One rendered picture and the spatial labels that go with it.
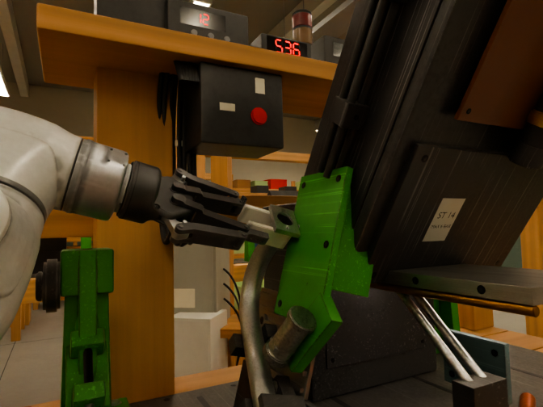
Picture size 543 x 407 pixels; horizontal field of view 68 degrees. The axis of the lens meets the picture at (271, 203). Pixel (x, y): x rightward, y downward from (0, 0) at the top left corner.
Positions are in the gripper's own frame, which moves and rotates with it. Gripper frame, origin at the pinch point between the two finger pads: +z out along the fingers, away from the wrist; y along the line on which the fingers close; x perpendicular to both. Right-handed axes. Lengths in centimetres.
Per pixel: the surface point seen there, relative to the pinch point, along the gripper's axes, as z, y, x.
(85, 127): -55, 878, 528
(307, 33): 14, 57, -17
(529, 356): 70, -7, 10
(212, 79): -9.3, 29.2, -7.1
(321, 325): 4.1, -16.6, -0.8
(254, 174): 402, 899, 516
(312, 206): 4.4, -0.6, -6.2
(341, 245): 6.7, -7.9, -6.3
